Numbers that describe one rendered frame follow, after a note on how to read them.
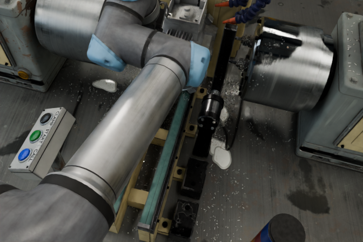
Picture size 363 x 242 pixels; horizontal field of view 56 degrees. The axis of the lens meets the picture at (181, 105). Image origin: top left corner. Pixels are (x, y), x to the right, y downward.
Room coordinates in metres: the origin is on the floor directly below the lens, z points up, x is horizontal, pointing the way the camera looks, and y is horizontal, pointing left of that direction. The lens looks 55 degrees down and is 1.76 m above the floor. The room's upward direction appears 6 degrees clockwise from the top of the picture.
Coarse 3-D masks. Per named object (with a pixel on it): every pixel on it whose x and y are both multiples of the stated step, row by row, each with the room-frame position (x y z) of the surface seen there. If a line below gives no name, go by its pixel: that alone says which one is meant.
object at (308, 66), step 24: (264, 24) 0.72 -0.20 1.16; (288, 24) 0.74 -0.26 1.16; (264, 48) 0.65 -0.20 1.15; (288, 48) 0.65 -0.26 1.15; (312, 48) 0.66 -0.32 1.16; (264, 72) 0.60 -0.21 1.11; (288, 72) 0.60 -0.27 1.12; (312, 72) 0.60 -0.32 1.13; (240, 96) 0.63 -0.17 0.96; (264, 96) 0.58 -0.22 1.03; (288, 96) 0.57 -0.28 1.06; (312, 96) 0.58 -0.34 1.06
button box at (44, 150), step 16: (48, 112) 0.44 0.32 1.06; (64, 112) 0.43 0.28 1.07; (32, 128) 0.40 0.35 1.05; (48, 128) 0.38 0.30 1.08; (64, 128) 0.40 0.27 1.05; (32, 144) 0.34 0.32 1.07; (48, 144) 0.35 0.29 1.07; (16, 160) 0.31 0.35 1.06; (32, 160) 0.30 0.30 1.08; (48, 160) 0.32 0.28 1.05; (32, 176) 0.28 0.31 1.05
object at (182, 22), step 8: (176, 0) 0.83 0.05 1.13; (184, 0) 0.84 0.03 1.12; (192, 0) 0.84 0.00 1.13; (200, 0) 0.82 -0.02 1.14; (176, 8) 0.81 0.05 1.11; (184, 8) 0.79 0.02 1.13; (192, 8) 0.80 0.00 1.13; (200, 8) 0.82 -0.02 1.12; (168, 16) 0.74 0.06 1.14; (176, 16) 0.77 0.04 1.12; (184, 16) 0.76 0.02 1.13; (192, 16) 0.78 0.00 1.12; (200, 16) 0.75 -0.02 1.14; (168, 24) 0.73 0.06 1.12; (176, 24) 0.73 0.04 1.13; (184, 24) 0.72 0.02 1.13; (192, 24) 0.72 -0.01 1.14; (200, 24) 0.74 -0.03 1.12; (184, 32) 0.72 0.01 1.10; (192, 32) 0.72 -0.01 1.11; (200, 32) 0.75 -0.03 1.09
